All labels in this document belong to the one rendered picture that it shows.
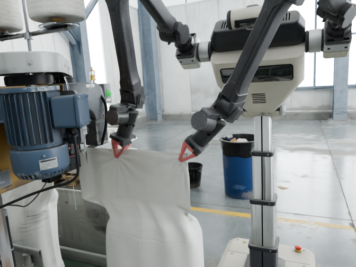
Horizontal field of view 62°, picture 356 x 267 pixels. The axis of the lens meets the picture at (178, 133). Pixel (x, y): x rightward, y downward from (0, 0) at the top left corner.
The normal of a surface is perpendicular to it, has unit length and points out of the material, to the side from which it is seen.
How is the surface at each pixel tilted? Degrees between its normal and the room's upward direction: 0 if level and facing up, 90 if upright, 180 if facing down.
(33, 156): 92
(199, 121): 75
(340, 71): 90
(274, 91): 130
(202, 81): 90
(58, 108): 90
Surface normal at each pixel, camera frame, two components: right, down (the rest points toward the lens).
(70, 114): 0.02, 0.18
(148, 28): -0.39, 0.19
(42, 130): 0.63, 0.10
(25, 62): 0.46, 0.15
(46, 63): 0.83, 0.05
